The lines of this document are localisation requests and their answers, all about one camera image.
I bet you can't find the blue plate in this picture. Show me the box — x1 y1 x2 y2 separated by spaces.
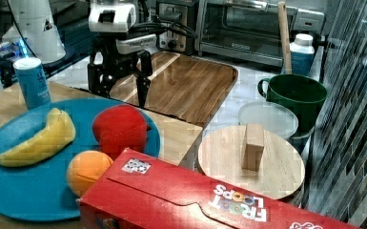
0 97 162 222

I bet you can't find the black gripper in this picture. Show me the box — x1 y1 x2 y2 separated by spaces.
88 34 156 108

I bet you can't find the wooden rolling pin handle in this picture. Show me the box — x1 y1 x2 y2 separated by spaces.
277 1 292 73

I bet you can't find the white plastic bottle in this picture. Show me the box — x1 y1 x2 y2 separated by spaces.
290 33 315 76

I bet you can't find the silver toaster oven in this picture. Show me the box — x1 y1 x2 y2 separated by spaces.
195 0 325 67

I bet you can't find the wooden cutting board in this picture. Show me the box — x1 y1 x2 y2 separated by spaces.
109 51 239 129

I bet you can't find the green mug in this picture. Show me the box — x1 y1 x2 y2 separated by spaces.
257 74 328 133

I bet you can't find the jar with wooden lid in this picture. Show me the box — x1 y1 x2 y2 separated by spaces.
197 124 305 206

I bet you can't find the yellow plush banana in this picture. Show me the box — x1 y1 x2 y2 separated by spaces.
0 108 76 167

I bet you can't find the red Froot Loops box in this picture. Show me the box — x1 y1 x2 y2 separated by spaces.
79 150 358 229

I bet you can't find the red plush apple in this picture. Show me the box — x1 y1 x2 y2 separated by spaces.
92 105 148 159

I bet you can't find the blue can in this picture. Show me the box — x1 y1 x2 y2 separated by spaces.
13 57 51 110

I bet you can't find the grey two-slot toaster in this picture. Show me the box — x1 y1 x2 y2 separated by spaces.
155 0 198 55

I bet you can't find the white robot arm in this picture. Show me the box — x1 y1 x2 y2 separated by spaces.
6 0 156 107

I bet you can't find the orange plush fruit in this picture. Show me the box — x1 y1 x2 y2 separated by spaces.
66 151 113 197

